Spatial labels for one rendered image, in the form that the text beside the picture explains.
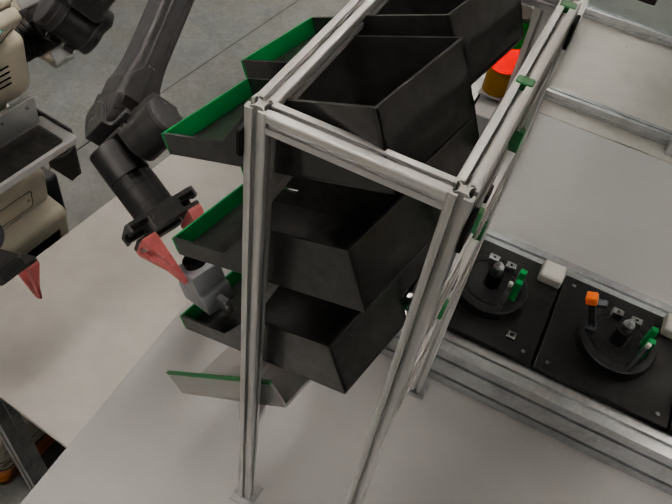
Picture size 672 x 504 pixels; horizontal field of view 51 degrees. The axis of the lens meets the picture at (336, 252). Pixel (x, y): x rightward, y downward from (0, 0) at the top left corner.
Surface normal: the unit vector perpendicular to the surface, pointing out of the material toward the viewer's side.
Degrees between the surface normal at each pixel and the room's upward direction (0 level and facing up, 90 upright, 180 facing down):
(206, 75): 0
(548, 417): 90
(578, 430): 90
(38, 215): 8
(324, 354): 90
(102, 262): 0
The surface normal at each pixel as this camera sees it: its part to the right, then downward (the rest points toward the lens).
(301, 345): -0.59, 0.57
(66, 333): 0.11, -0.64
